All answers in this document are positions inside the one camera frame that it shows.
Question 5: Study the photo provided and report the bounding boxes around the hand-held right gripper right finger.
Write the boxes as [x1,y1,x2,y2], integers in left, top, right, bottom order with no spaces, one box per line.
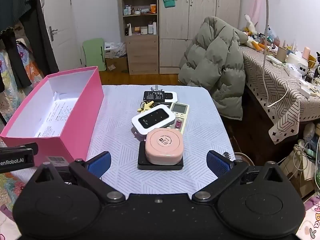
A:
[191,150,285,203]

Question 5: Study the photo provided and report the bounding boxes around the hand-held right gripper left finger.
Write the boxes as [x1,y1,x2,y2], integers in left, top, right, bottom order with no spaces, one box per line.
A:
[34,151,126,204]

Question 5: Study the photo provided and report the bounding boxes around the pink compact case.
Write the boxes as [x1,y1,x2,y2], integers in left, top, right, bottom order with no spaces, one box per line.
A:
[145,128,184,165]

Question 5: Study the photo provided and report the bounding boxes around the black square box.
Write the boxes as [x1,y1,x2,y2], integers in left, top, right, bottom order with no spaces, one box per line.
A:
[137,141,184,170]

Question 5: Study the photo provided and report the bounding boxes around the beige remote control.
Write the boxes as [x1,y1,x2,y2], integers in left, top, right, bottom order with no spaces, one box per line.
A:
[170,102,190,135]

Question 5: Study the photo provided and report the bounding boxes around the pink cardboard box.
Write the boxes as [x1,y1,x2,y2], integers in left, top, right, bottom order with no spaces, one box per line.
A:
[0,66,104,167]

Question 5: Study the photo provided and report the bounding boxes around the white portable router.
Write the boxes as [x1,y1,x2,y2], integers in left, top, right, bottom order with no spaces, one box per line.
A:
[131,105,174,135]

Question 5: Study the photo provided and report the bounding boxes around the keys with yellow keychain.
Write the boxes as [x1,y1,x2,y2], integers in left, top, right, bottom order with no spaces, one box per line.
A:
[136,100,155,112]

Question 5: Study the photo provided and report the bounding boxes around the white device with black label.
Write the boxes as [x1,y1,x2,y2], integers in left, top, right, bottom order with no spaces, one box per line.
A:
[143,91,178,103]

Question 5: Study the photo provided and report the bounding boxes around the white patterned tablecloth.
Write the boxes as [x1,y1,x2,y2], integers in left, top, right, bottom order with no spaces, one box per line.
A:
[85,85,236,198]

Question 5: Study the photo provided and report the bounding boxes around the printed paper sheet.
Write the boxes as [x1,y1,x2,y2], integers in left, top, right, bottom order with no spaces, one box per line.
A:
[32,99,76,138]

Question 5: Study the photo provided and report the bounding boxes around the geometric patterned desk cloth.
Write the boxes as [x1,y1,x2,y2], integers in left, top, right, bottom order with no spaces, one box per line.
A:
[241,45,320,145]

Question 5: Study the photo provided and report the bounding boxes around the brown cardboard box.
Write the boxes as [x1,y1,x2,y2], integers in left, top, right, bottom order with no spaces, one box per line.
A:
[105,56,129,72]

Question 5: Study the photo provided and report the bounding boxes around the green folding stool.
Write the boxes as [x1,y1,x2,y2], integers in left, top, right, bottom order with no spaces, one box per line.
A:
[82,38,106,73]

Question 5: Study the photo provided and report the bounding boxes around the white plastic package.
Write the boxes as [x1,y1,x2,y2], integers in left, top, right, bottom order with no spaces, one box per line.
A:
[104,42,126,58]

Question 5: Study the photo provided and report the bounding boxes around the white power strip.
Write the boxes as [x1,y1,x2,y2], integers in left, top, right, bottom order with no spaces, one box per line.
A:
[266,55,285,67]

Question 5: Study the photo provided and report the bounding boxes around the wooden shelf cabinet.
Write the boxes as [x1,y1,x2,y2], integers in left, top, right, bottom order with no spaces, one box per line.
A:
[120,0,160,75]

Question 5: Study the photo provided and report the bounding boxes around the white desk appliance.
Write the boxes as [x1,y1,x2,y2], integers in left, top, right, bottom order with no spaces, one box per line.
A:
[284,62,310,78]

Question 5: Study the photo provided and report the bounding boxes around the beige cup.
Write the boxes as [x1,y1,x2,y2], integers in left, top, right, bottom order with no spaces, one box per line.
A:
[276,46,288,63]

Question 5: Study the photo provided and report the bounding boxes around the wooden wardrobe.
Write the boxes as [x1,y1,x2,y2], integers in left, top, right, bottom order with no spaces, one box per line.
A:
[158,0,242,68]

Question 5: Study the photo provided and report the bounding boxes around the dark hanging clothes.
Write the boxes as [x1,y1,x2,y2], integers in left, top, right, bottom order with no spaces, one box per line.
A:
[0,0,60,93]

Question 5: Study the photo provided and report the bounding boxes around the white plush toy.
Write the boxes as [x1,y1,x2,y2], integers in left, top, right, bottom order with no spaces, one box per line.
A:
[244,14,258,34]

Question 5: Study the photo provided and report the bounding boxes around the white door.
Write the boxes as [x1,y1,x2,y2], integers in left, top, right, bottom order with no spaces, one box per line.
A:
[42,0,86,78]

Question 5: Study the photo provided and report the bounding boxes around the white cable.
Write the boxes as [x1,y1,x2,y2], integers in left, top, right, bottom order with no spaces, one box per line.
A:
[261,0,289,108]

